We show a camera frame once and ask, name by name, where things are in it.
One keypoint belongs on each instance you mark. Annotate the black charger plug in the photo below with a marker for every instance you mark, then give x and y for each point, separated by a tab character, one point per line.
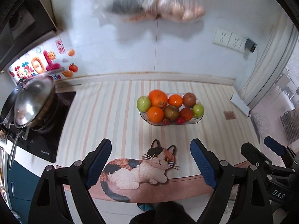
250	45

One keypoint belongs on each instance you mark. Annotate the striped cat table mat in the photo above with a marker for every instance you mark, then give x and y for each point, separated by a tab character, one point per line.
108	110

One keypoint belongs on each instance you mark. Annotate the dark orange tangerine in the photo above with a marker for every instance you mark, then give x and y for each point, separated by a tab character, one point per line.
186	113

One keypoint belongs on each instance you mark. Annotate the steel wok lid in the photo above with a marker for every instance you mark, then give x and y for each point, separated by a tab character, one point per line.
32	102

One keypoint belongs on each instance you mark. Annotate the red cherry tomato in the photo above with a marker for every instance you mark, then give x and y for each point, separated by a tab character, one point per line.
180	120
166	121

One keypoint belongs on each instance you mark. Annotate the black range hood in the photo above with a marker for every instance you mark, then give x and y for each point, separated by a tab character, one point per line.
32	23

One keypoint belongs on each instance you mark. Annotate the black trouser leg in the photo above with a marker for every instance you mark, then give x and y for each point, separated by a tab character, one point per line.
164	213

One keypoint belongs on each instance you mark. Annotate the white wall socket left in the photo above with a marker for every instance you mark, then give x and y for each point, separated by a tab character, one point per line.
221	37

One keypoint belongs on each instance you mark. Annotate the black induction cooktop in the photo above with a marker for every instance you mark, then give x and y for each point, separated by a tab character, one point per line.
42	140

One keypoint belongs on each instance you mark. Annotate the white wall socket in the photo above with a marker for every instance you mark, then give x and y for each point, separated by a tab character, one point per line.
237	43
221	37

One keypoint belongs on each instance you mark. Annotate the clear bag of eggs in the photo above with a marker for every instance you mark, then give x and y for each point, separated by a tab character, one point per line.
185	11

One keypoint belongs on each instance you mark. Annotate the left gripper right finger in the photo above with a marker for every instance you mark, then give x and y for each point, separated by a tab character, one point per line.
252	204

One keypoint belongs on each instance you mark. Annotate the colourful wall sticker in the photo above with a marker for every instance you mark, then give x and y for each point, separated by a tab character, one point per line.
49	56

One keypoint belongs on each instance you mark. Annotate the green apple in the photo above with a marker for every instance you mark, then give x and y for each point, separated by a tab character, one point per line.
198	110
143	104

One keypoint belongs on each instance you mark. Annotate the white wall socket middle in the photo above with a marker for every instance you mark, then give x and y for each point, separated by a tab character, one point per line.
237	43

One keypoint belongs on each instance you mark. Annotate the small mandarin orange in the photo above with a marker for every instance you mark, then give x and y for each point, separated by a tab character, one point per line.
175	100

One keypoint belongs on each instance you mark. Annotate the oval floral ceramic plate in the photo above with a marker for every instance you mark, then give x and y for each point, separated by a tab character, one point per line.
192	121

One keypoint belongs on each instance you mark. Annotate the large orange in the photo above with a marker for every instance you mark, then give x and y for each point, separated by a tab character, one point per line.
158	98

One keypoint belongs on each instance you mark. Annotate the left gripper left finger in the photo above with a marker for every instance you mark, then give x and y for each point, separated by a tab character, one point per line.
49	203

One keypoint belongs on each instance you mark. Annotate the dark brown red apple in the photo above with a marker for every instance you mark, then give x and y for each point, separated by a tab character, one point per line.
171	112

